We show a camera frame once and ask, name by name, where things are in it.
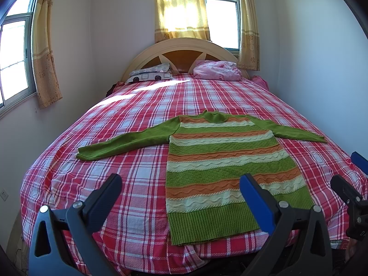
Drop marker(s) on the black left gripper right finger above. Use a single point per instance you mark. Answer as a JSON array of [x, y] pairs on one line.
[[298, 240]]

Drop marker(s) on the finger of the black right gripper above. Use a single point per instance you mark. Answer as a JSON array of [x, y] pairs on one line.
[[359, 161], [348, 194]]

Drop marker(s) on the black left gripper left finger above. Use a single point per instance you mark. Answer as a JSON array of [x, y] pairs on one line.
[[49, 252]]

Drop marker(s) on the green orange striped knit sweater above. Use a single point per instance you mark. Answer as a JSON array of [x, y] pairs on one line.
[[207, 156]]

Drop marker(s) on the red white plaid bed sheet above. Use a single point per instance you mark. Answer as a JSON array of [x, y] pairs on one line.
[[136, 234]]

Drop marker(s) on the pink blanket beside bed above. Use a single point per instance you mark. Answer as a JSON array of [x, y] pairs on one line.
[[258, 80]]

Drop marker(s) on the yellow right centre curtain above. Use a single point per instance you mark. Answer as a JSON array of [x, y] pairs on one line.
[[249, 36]]

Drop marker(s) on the yellow side window curtain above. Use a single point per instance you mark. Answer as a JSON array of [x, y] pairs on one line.
[[45, 77]]

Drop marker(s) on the pink crumpled pillow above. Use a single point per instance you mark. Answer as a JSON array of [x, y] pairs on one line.
[[217, 71]]

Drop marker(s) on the cream wooden arched headboard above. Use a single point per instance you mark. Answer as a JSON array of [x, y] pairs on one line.
[[180, 53]]

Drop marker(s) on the white bus print pillow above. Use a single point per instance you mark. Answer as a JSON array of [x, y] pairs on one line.
[[156, 73]]

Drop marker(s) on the yellow left centre curtain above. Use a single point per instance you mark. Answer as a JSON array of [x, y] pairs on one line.
[[181, 18]]

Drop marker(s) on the white wall power socket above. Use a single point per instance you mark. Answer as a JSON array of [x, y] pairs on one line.
[[4, 195]]

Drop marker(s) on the side window with green frame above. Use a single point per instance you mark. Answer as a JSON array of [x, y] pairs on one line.
[[17, 81]]

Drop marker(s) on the centre window with green frame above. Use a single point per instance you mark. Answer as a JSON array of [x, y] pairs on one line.
[[224, 23]]

